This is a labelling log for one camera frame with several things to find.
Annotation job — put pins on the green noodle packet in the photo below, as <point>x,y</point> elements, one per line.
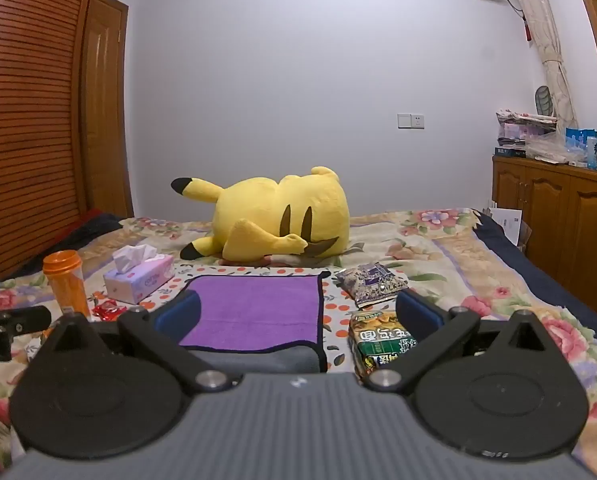
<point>373,340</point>

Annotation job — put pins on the red candy wrapper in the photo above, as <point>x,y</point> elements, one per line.
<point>106,308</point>

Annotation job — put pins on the dark hand fan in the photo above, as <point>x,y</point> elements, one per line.
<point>544,99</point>

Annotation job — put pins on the dark blue bedsheet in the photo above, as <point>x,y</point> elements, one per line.
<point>558,285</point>

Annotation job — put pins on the cardboard box with papers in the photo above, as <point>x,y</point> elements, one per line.
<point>508,222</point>

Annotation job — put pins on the wooden cabinet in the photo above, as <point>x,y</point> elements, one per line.
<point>553,210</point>

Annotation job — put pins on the beige patterned curtain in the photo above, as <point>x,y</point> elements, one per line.
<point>546,40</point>

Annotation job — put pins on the pink tissue box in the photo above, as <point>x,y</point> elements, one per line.
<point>141,277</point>

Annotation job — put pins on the purple towel with black trim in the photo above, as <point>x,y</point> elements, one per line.
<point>258,310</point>

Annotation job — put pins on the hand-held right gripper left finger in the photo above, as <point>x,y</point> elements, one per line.
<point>177,319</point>

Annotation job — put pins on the wooden louvered wardrobe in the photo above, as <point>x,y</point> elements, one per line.
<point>23,110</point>

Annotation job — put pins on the white wall switch socket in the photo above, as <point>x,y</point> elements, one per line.
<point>411,121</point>

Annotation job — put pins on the orange plastic bottle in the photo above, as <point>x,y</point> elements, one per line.
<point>67,287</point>

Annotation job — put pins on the clear plastic bag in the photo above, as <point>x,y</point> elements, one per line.
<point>551,149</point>

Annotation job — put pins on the wooden door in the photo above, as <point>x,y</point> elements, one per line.
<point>106,110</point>

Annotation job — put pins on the blue carton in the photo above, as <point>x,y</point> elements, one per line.
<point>581,142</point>

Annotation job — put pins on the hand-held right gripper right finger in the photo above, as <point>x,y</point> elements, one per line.
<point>418,317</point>

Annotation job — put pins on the stack of magazines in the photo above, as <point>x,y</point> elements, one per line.
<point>521,127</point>

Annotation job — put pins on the purple and white snack packet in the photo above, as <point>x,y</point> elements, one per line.
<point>373,282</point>

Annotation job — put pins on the grey towel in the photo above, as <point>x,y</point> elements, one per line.
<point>258,359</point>

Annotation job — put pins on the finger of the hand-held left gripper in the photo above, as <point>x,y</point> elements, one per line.
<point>21,318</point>

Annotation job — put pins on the yellow plush toy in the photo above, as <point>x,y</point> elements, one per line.
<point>278,215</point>

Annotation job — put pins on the red hanging ornament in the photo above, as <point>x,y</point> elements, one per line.
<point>527,30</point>

